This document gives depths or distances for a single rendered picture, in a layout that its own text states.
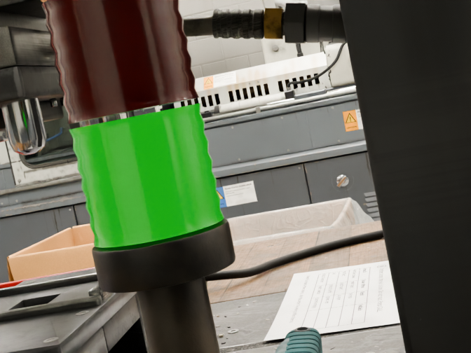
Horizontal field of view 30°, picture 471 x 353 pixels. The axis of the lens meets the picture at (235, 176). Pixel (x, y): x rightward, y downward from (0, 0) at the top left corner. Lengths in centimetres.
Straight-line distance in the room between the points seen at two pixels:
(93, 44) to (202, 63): 688
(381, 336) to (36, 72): 31
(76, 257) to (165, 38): 264
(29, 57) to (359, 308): 36
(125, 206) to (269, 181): 481
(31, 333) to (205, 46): 666
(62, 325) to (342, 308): 31
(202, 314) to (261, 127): 477
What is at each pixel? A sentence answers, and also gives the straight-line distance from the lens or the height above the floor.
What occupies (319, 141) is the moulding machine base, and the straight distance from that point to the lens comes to 498.
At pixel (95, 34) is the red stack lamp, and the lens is 24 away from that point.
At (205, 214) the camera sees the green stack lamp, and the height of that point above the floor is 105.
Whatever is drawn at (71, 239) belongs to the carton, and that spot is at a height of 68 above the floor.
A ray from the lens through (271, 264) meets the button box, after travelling 92.
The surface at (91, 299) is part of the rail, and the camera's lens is 51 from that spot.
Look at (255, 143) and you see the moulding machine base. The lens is 503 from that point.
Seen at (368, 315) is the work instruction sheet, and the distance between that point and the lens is 69.
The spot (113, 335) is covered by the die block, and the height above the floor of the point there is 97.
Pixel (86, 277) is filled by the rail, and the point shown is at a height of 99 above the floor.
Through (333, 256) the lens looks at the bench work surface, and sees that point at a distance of 94.
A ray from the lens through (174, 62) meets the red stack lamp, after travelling 24.
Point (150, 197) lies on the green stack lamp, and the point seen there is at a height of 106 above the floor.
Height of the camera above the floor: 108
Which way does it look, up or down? 5 degrees down
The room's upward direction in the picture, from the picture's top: 11 degrees counter-clockwise
